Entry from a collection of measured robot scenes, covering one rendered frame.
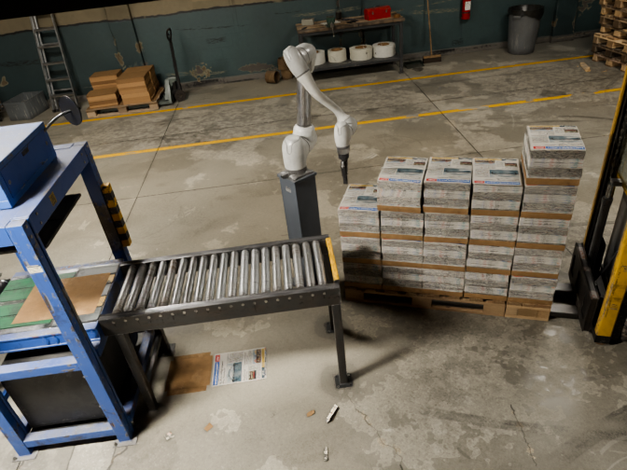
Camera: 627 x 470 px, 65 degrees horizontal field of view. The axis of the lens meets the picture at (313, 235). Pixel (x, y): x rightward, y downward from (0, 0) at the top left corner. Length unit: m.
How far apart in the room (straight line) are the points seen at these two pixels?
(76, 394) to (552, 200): 3.01
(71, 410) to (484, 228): 2.76
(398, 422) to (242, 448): 0.92
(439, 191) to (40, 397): 2.67
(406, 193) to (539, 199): 0.79
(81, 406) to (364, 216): 2.10
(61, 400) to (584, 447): 2.93
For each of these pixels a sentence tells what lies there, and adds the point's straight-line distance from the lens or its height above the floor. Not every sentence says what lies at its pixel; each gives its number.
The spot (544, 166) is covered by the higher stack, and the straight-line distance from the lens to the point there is 3.15.
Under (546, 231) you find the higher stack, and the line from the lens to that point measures 3.38.
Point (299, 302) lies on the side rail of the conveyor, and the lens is 2.77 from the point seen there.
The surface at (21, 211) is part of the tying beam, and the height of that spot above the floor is 1.55.
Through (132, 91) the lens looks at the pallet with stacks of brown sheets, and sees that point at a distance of 9.01.
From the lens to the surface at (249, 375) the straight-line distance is 3.44.
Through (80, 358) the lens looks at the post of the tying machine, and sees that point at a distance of 2.90.
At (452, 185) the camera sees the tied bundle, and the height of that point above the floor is 1.04.
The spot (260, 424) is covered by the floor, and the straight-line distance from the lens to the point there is 3.19.
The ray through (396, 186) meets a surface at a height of 1.02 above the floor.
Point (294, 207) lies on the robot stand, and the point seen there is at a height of 0.77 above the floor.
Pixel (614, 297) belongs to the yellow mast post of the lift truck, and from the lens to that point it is 3.49.
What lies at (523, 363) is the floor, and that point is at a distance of 3.52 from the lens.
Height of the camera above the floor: 2.55
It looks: 33 degrees down
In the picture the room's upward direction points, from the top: 7 degrees counter-clockwise
